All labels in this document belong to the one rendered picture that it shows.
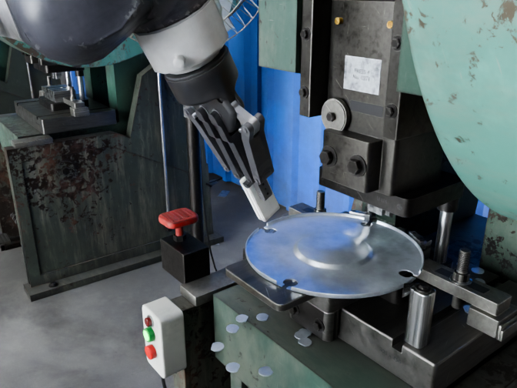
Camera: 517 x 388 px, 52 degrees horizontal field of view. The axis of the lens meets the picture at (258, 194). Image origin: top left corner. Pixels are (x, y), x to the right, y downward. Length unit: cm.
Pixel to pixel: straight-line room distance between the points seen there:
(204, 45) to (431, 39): 23
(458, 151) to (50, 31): 35
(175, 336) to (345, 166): 45
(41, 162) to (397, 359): 170
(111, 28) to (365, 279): 52
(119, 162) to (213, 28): 182
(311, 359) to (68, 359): 126
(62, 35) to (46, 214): 185
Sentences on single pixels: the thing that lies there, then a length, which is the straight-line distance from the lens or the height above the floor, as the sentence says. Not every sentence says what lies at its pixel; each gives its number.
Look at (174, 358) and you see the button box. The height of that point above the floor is 53.
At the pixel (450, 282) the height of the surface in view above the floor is 76.
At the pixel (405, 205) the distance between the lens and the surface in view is 84.
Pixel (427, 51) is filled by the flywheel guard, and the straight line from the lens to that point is 42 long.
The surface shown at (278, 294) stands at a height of 78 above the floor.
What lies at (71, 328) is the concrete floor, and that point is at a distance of 216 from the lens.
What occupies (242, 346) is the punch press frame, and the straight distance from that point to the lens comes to 100.
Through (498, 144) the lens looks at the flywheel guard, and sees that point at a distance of 44.
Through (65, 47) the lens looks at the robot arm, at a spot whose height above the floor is 114.
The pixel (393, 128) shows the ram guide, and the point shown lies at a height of 101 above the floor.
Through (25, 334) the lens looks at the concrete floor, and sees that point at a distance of 218.
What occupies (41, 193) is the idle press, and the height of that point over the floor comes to 42.
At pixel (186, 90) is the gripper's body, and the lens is 57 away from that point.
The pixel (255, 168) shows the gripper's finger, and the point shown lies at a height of 99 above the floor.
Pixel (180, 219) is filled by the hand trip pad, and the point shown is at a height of 76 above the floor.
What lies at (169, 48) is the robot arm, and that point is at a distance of 54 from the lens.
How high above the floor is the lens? 119
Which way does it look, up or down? 22 degrees down
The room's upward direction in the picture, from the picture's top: straight up
